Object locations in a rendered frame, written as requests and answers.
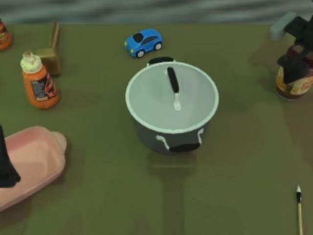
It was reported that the dark jar with yellow label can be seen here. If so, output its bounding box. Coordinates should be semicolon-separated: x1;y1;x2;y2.
275;45;313;100

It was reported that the orange sauce bottle white cap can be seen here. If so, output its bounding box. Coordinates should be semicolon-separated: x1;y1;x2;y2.
20;50;60;110

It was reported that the grey pot with lid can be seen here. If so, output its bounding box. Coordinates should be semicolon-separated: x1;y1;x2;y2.
125;56;220;155

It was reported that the pink plastic jug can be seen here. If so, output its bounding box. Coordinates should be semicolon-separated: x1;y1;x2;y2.
0;125;68;212

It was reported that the wooden mallet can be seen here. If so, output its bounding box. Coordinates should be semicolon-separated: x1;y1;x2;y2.
36;22;62;77

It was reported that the wooden paintbrush black ferrule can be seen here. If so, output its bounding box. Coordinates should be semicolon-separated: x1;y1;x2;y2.
295;185;304;235

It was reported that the blue toy car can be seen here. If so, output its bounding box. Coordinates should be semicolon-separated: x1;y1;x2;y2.
124;28;163;59

